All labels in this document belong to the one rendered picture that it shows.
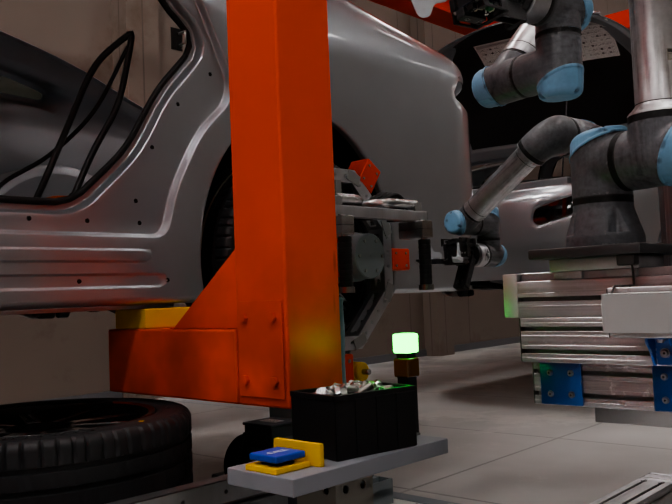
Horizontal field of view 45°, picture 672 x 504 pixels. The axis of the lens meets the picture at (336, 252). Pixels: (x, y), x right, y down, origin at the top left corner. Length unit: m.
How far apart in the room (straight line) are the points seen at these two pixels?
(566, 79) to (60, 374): 5.22
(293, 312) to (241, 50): 0.57
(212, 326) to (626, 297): 0.89
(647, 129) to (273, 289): 0.78
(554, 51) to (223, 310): 0.89
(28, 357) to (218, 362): 4.35
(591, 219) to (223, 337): 0.80
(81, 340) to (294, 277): 4.72
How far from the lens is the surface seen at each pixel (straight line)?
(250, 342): 1.70
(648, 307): 1.45
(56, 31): 6.52
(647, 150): 1.56
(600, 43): 5.37
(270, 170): 1.66
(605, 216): 1.62
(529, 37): 1.55
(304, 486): 1.37
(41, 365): 6.13
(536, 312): 1.67
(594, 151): 1.64
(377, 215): 2.21
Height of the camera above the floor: 0.75
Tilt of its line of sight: 3 degrees up
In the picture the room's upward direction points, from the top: 2 degrees counter-clockwise
